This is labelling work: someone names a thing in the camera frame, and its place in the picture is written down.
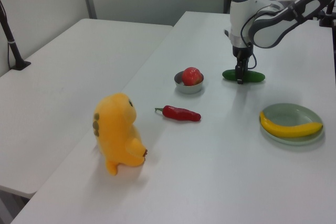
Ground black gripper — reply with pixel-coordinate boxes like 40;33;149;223
232;46;253;85

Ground green cucumber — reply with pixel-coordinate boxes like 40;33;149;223
222;69;266;82

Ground small metal bowl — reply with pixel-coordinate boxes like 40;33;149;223
174;71;205;95

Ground red apple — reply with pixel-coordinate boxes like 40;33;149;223
181;67;203;87

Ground pale green plate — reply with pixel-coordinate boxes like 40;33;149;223
259;102;324;146

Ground red chili pepper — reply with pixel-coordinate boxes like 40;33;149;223
154;105;202;124

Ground yellow banana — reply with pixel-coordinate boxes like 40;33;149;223
259;111;323;138

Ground orange plush dinosaur toy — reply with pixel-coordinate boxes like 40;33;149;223
93;92;148;176

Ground black clamped stand pole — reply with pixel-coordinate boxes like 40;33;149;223
0;0;32;71

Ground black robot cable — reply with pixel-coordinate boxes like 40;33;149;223
240;3;283;70

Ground black clamp mount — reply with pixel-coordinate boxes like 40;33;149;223
318;1;336;27

